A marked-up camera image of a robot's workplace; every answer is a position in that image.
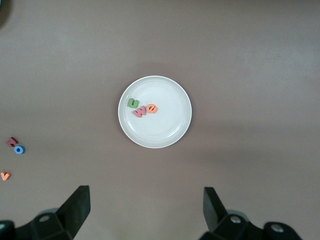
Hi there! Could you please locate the pink foam letter w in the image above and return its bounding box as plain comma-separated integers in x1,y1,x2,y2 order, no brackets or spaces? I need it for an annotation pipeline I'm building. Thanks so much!
132,105,148,118

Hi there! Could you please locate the brown table cover sheet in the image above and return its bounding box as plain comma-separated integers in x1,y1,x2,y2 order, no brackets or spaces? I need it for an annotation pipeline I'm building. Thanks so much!
0,0,320,240

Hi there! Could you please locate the dark red foam letter z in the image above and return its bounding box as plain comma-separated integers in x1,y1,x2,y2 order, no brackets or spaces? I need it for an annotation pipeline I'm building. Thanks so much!
5,136,19,148

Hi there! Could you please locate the green foam letter u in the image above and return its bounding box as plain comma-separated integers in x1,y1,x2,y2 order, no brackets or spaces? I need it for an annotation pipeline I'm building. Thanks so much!
126,97,140,109

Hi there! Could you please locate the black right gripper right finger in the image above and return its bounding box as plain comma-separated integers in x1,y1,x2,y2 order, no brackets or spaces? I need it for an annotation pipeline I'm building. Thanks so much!
197,187,303,240

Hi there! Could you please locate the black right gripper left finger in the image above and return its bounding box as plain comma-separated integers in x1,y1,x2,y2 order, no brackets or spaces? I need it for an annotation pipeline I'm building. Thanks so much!
0,185,91,240

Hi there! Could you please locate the beige brown plate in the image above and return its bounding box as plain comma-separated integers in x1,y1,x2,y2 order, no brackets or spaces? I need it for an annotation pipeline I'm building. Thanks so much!
117,75,193,149

